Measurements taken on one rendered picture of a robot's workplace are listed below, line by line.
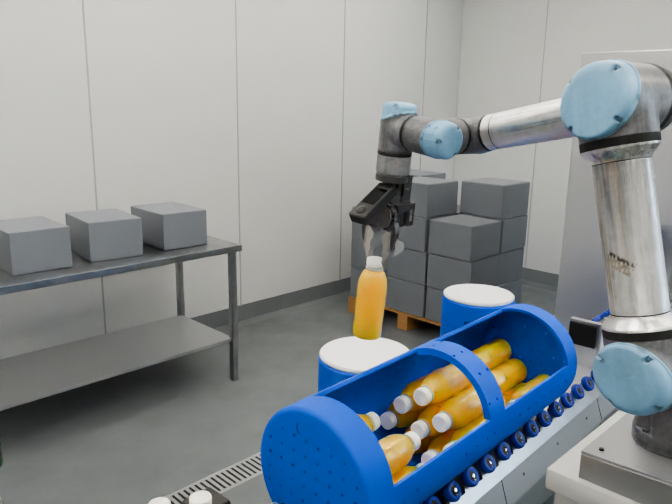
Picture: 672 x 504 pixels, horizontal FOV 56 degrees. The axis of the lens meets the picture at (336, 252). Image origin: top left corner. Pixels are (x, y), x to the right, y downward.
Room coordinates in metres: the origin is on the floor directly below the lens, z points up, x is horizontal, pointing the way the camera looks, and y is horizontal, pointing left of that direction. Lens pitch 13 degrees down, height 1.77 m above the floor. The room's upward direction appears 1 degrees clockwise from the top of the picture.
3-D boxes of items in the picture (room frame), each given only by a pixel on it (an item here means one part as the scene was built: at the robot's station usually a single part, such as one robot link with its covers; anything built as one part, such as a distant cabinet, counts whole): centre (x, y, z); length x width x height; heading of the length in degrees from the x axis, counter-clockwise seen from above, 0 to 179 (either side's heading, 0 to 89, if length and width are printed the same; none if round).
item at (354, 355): (1.81, -0.09, 1.03); 0.28 x 0.28 x 0.01
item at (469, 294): (2.45, -0.57, 1.03); 0.28 x 0.28 x 0.01
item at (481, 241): (5.15, -0.82, 0.59); 1.20 x 0.80 x 1.19; 45
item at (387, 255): (1.40, -0.13, 1.45); 0.06 x 0.03 x 0.09; 134
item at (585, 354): (2.00, -0.82, 1.00); 0.10 x 0.04 x 0.15; 48
